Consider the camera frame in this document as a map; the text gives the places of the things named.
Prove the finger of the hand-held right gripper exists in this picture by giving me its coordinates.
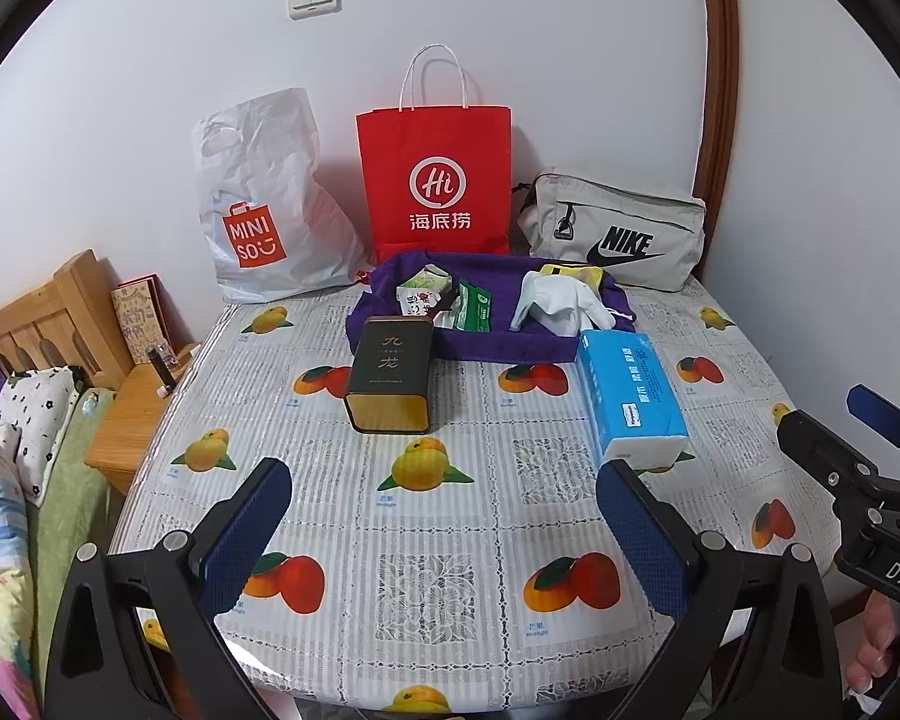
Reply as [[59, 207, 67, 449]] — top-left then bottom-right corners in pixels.
[[776, 409, 900, 533], [846, 384, 900, 481]]

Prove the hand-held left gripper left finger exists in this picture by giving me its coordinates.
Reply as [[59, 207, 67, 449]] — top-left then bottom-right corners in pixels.
[[45, 456, 293, 720]]

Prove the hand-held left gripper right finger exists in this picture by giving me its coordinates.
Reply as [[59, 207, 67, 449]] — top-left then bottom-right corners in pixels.
[[598, 457, 845, 720]]

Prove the white cloth glove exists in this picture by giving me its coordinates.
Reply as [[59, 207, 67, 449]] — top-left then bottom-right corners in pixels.
[[566, 285, 617, 332], [510, 271, 580, 337]]

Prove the purple towel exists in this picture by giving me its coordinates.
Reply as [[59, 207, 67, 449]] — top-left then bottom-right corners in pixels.
[[345, 251, 637, 365]]

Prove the yellow zip pouch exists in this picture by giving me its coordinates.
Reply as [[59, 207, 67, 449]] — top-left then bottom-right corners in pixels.
[[538, 262, 605, 290]]

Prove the small white printed packet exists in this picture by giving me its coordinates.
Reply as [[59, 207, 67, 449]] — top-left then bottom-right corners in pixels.
[[397, 289, 440, 323]]

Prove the green white wipes packet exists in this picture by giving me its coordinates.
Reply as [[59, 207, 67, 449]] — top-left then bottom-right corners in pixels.
[[454, 281, 500, 335]]

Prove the light green tissue packet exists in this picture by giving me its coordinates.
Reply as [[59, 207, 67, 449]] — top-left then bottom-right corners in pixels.
[[397, 265, 451, 301]]

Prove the person's right hand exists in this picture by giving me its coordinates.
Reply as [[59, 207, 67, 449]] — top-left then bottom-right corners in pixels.
[[844, 591, 900, 702]]

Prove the blue tissue pack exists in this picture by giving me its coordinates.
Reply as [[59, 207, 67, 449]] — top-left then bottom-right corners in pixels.
[[574, 330, 691, 470]]

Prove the wooden nightstand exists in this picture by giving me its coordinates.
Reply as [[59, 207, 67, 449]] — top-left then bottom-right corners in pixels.
[[85, 343, 202, 496]]

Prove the fruit print tablecloth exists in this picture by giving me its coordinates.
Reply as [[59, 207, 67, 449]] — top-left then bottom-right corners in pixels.
[[109, 274, 860, 713]]

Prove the small dark bottle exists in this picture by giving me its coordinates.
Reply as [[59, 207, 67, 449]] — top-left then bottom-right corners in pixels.
[[148, 343, 177, 398]]

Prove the light green blanket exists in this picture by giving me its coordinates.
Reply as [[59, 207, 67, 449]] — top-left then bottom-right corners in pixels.
[[26, 388, 117, 691]]

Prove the dark green tea tin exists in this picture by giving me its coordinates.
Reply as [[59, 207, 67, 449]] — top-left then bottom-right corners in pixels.
[[345, 315, 434, 436]]

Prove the decorated book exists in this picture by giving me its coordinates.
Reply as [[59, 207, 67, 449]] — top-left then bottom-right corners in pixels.
[[111, 275, 172, 365]]

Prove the white spotted plush toy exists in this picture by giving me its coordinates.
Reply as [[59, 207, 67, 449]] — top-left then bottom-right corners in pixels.
[[0, 366, 83, 507]]

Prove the grey waist bag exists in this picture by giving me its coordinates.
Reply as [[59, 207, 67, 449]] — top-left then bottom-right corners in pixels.
[[516, 170, 708, 293]]

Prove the wooden headboard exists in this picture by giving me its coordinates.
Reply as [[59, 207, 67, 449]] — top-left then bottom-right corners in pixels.
[[0, 250, 132, 391]]

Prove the white plastic shopping bag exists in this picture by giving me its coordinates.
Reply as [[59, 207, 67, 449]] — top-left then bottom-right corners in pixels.
[[190, 88, 368, 306]]

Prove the red paper shopping bag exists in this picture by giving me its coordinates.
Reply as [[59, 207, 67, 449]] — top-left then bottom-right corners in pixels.
[[356, 43, 512, 263]]

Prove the brown wooden door frame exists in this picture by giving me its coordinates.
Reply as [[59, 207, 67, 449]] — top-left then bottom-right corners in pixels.
[[694, 0, 743, 278]]

